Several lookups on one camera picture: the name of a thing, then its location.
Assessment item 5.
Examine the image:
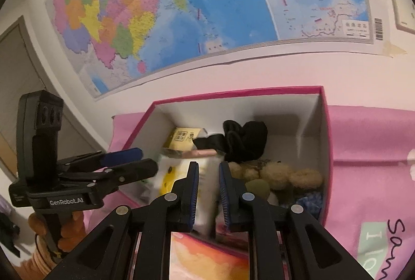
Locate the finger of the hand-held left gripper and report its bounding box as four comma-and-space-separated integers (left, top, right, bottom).
57, 147, 144, 172
58, 159, 159, 195

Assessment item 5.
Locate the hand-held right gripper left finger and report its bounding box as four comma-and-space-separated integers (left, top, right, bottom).
42, 161, 200, 280

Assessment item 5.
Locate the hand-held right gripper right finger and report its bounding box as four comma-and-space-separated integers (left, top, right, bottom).
219, 161, 377, 280

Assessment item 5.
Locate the white yellow packet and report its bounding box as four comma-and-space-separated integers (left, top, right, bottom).
149, 155, 224, 235

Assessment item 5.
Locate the green plush toy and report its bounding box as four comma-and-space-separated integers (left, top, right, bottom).
245, 179, 272, 200

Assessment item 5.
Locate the brown kraft tissue pack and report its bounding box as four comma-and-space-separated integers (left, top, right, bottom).
162, 127, 208, 159

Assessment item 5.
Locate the beige teddy bear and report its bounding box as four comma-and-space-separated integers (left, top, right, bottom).
229, 161, 325, 192

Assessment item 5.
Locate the black scrunchie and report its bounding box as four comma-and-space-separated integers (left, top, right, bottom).
193, 119, 269, 164

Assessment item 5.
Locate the blue gingham scrunchie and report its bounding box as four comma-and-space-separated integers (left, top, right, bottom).
295, 192, 323, 220

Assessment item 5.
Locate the pink cardboard box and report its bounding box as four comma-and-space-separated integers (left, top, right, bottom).
110, 85, 334, 235

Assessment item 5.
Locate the person's left forearm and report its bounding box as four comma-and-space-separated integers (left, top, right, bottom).
16, 233, 65, 280

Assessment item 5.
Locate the person's left hand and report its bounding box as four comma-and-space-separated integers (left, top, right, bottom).
28, 210, 86, 255

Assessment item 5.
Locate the grey door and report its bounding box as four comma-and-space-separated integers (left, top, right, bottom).
0, 16, 107, 180

